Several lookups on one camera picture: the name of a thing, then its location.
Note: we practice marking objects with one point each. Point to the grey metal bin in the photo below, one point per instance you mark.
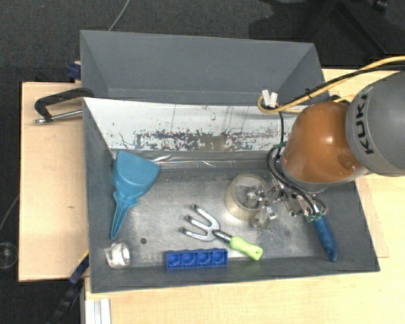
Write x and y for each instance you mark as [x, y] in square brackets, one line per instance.
[189, 66]

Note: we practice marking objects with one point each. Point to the blue plastic funnel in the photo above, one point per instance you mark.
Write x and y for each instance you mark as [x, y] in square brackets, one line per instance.
[131, 177]

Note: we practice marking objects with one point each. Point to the clear tape roll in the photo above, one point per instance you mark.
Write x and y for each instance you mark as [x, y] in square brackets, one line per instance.
[232, 201]

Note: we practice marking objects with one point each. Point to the small clear plastic cup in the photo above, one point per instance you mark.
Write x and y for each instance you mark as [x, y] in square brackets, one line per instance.
[119, 256]

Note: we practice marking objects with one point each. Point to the pale wood board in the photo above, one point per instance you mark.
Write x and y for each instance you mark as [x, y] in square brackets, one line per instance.
[50, 187]

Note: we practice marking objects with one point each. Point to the blue toy brick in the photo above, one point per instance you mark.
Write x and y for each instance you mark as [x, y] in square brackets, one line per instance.
[195, 259]

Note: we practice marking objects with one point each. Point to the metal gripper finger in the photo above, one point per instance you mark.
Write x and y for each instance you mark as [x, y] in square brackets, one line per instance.
[266, 217]
[260, 194]

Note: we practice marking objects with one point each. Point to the blue pen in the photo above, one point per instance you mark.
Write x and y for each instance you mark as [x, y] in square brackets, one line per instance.
[325, 236]

